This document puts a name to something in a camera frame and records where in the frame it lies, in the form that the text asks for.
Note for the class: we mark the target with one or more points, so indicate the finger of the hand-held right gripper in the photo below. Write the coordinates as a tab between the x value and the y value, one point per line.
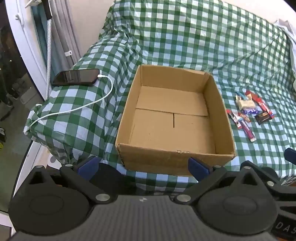
291	155

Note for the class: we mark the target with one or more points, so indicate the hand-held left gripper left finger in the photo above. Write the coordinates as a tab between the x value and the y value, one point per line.
86	165

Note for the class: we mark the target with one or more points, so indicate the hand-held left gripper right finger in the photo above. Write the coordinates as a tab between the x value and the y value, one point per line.
197	165

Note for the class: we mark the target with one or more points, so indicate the black square snack packet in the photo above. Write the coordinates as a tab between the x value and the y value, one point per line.
263	117

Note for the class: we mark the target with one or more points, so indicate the cardboard box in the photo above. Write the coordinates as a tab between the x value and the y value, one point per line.
161	129

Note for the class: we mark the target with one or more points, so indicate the wide red white snack packet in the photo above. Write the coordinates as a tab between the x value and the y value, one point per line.
262	105

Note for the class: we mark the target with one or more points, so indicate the white dotted bag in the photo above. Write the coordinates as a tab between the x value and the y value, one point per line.
54	160

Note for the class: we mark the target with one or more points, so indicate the pink purple snack stick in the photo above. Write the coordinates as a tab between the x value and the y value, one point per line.
248	131

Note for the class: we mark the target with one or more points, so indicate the black smartphone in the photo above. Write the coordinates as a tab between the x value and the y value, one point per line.
74	77

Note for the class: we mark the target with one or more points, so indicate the white plastic clip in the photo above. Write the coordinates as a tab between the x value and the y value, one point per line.
67	53

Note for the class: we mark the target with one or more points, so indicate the green white checkered cloth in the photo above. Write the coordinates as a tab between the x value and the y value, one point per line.
185	34

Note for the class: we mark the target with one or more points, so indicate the teal curtain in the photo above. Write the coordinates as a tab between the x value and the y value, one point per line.
41	39

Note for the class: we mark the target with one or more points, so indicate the grey curtain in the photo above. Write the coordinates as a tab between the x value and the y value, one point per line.
62	27

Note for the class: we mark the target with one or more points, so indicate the white door frame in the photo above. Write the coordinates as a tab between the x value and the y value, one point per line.
27	41

